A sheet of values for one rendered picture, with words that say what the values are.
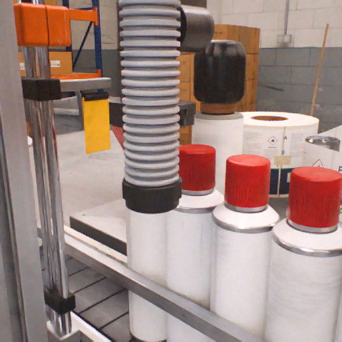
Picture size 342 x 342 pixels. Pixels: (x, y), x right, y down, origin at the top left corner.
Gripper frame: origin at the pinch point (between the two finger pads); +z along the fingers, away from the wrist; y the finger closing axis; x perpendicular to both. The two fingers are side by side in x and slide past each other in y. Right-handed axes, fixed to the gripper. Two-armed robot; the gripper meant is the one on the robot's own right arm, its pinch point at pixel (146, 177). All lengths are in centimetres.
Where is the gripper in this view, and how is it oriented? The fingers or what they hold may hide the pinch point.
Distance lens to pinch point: 49.0
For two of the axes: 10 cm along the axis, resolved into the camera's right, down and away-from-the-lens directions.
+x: -6.8, 2.2, -7.0
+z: 0.0, 9.6, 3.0
